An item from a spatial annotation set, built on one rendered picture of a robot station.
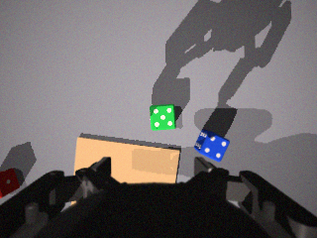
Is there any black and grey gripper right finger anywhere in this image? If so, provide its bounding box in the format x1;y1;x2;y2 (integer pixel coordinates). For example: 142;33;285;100
179;157;317;238

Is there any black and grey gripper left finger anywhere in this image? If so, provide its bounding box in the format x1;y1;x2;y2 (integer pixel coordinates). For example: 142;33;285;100
0;157;128;238

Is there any blue die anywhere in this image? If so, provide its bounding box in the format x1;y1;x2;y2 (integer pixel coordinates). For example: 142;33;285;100
194;129;230;162

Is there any red die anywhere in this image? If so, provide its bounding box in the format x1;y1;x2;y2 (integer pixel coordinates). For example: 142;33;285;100
0;169;20;198

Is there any tan flat mat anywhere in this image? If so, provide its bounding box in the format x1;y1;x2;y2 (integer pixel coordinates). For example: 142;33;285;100
74;137;179;182

